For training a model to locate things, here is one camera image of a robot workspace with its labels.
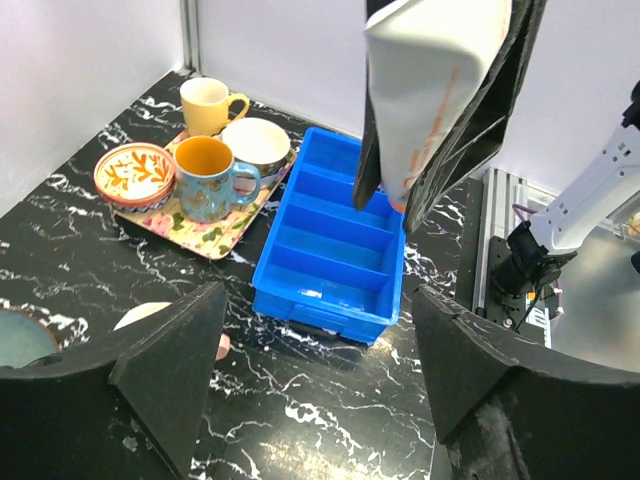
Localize blue plastic bin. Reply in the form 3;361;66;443
252;127;406;345

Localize teal ceramic plate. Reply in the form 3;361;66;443
0;308;59;368

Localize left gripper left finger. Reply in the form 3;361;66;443
1;282;227;479

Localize blue mug orange interior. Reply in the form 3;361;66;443
174;136;261;223

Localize white cream mug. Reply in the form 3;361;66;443
220;117;291;177

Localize red patterned small bowl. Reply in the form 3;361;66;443
93;142;176;208

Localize orange cap toothpaste tube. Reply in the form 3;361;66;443
365;0;512;212

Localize floral serving tray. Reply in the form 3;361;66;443
116;142;297;260

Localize yellow mug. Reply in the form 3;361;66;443
180;77;250;137

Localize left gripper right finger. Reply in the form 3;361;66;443
412;285;639;479

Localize pink ceramic mug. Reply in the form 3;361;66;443
113;302;231;360

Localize aluminium rail frame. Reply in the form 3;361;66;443
470;168;639;355

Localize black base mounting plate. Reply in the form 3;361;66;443
454;177;551;346

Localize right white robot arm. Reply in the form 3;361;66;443
353;1;639;297

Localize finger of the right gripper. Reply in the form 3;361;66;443
404;0;546;233
352;84;384;211

